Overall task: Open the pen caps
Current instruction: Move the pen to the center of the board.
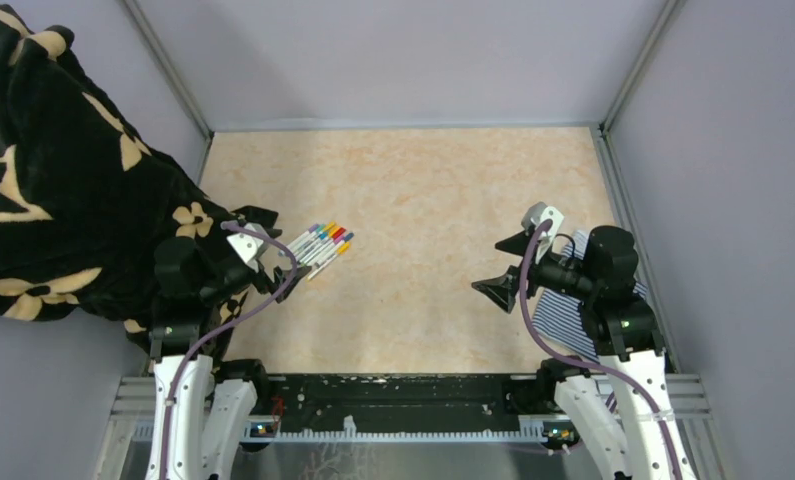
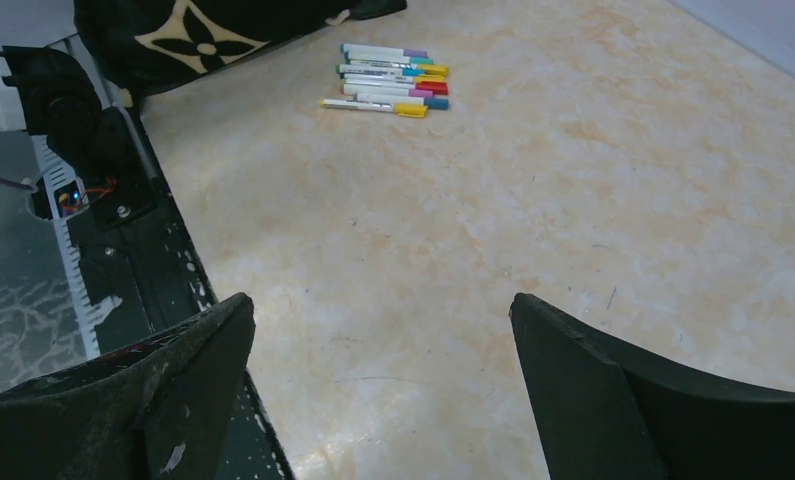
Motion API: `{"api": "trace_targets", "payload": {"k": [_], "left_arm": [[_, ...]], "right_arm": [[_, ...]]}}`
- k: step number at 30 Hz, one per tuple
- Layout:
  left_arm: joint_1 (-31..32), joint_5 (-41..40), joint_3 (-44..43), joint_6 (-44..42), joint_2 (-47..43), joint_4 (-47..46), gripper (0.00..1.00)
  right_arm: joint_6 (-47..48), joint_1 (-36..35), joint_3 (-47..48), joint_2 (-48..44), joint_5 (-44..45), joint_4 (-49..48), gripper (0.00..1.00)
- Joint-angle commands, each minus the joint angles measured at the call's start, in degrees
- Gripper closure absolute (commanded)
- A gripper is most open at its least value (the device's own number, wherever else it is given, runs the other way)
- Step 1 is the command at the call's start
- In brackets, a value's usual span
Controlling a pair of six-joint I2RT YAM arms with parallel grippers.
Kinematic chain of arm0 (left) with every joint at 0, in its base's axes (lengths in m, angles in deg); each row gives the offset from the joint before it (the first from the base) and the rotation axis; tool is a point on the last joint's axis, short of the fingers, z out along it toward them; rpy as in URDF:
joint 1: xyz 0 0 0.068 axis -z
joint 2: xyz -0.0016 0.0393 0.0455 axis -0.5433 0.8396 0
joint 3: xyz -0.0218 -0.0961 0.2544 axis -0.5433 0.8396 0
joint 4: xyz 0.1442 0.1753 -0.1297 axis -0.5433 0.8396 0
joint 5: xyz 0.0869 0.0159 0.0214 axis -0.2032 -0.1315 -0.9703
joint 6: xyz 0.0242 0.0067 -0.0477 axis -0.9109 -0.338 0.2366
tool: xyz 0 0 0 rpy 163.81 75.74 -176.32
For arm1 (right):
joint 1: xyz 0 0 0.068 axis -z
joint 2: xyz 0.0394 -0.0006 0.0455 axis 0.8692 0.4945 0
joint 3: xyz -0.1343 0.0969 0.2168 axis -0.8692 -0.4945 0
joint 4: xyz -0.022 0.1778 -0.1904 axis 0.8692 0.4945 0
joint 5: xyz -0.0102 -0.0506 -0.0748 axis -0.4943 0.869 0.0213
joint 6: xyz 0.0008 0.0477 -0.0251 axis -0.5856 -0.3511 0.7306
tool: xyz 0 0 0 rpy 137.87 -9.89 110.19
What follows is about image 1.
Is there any purple cable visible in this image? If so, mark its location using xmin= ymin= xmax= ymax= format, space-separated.
xmin=517 ymin=219 xmax=683 ymax=480
xmin=158 ymin=221 xmax=299 ymax=480

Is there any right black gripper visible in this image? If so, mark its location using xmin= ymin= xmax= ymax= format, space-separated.
xmin=471 ymin=227 xmax=598 ymax=311

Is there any blue cap white marker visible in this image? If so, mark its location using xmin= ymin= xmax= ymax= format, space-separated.
xmin=303 ymin=232 xmax=354 ymax=266

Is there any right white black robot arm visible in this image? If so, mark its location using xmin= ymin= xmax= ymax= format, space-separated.
xmin=472 ymin=220 xmax=696 ymax=479

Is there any orange cap white marker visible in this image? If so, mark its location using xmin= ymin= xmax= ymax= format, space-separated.
xmin=295 ymin=222 xmax=337 ymax=259

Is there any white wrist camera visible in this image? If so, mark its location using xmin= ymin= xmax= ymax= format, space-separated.
xmin=226 ymin=232 xmax=269 ymax=271
xmin=521 ymin=202 xmax=565 ymax=241

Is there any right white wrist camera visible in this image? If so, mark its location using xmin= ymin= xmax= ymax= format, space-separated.
xmin=521 ymin=202 xmax=565 ymax=241

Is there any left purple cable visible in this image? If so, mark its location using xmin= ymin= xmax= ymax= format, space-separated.
xmin=158 ymin=221 xmax=299 ymax=480

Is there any black floral blanket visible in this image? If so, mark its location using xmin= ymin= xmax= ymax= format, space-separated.
xmin=0 ymin=5 xmax=259 ymax=349

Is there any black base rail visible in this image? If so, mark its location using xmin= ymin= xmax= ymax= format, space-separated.
xmin=208 ymin=360 xmax=604 ymax=455

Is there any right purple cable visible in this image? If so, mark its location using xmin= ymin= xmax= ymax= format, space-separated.
xmin=517 ymin=219 xmax=683 ymax=480

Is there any blue striped cloth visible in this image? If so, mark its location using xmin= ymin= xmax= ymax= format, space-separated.
xmin=532 ymin=230 xmax=649 ymax=363

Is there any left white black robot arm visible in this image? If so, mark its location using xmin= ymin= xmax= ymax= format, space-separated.
xmin=146 ymin=219 xmax=309 ymax=479

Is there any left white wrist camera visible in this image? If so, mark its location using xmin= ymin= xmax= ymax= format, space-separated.
xmin=226 ymin=232 xmax=269 ymax=271

